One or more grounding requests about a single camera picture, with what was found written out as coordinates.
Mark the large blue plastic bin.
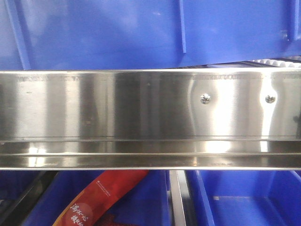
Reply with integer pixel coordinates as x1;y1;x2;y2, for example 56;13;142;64
0;0;301;70

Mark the lower left blue bin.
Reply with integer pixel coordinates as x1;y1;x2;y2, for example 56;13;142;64
22;170;171;226

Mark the lower right blue bin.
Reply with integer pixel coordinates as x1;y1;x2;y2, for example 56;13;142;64
186;170;301;226

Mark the red snack package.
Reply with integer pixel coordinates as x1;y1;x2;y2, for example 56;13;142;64
53;169;149;226

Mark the white roller track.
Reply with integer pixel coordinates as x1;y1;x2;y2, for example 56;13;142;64
243;56;301;69

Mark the stainless steel shelf rail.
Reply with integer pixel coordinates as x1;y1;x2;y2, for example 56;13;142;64
0;67;301;170

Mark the left rail screw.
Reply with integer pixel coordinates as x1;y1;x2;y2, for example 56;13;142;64
200;93;211;105

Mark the rail screw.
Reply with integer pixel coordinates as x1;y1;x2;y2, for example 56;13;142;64
200;93;211;105
265;95;276;104

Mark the steel divider post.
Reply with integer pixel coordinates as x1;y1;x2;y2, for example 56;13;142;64
169;170;187;226

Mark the right rail screw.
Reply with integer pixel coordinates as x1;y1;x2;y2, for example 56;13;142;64
265;95;276;104

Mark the black frame bar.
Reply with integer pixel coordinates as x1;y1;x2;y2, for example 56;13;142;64
0;171;58;226

